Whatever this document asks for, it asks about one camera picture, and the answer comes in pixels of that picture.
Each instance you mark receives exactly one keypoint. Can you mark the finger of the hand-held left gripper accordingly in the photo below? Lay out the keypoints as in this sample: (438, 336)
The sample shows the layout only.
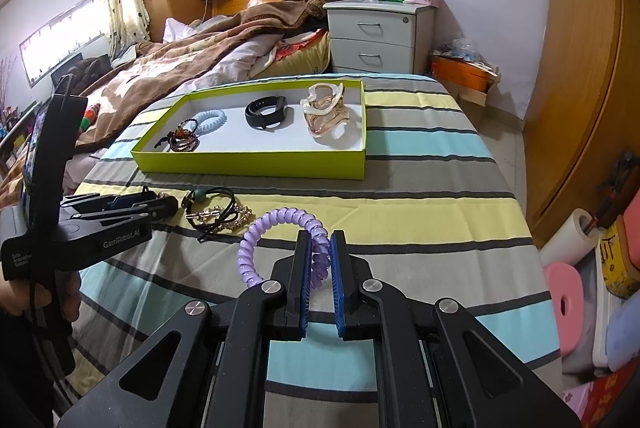
(127, 198)
(160, 209)

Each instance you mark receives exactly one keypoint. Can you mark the orange box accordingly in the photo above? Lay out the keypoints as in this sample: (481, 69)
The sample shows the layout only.
(460, 76)

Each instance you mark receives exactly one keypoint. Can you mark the yellow tin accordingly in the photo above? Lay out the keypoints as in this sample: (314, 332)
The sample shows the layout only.
(617, 268)

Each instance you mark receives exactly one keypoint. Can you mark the window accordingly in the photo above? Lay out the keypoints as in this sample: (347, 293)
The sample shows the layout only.
(60, 38)

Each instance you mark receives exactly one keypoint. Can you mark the black wristband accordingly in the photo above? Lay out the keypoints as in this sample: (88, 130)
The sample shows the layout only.
(257, 120)

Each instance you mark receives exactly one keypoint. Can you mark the person's left hand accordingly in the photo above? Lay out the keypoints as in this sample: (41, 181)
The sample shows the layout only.
(15, 298)

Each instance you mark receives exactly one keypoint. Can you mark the white plastic bag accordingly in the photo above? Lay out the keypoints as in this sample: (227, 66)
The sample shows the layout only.
(622, 333)

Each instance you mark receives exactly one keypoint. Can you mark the white paper roll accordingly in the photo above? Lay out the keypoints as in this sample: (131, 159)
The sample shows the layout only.
(570, 238)

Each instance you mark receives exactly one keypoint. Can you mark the yellow pillow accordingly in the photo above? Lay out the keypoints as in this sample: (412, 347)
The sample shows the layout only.
(300, 64)

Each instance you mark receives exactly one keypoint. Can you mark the red box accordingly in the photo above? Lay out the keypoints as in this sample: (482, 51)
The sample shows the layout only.
(615, 398)

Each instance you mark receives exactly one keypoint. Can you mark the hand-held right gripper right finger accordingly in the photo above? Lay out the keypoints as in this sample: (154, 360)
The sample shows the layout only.
(338, 288)

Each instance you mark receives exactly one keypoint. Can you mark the wooden wardrobe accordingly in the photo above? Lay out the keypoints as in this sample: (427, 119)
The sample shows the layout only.
(575, 83)

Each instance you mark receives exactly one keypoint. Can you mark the black red tool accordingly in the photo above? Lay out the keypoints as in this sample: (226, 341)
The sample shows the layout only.
(617, 178)

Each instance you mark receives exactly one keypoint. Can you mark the rose gold hair claw clip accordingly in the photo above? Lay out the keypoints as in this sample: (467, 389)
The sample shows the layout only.
(332, 129)

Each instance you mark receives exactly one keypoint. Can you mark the grey nightstand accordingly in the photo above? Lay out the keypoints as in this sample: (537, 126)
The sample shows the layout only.
(375, 33)

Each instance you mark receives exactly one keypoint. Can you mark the striped bed sheet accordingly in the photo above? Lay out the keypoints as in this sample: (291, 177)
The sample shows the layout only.
(425, 218)

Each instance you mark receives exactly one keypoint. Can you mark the brown blanket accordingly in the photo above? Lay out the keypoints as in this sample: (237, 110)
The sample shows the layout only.
(150, 78)

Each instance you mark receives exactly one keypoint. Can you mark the green cardboard box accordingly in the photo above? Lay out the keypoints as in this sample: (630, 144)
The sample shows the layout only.
(250, 165)

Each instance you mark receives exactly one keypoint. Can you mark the clear plastic bag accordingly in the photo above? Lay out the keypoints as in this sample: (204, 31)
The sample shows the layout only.
(465, 50)

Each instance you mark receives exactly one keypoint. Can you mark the pink stool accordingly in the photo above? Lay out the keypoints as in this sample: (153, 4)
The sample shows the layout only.
(560, 279)

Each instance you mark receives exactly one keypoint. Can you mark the dark chair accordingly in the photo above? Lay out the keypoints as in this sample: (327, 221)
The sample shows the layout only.
(92, 68)

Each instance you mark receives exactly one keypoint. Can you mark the patterned curtain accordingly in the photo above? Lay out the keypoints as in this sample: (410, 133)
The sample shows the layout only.
(120, 3)

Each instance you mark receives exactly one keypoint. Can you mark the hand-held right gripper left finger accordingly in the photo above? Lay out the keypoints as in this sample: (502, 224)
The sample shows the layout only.
(302, 288)

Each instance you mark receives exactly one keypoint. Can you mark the clear hair claw clip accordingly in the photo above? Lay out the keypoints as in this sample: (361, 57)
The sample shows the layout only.
(309, 106)

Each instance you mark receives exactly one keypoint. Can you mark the white pillow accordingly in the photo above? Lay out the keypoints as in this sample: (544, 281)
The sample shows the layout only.
(182, 30)

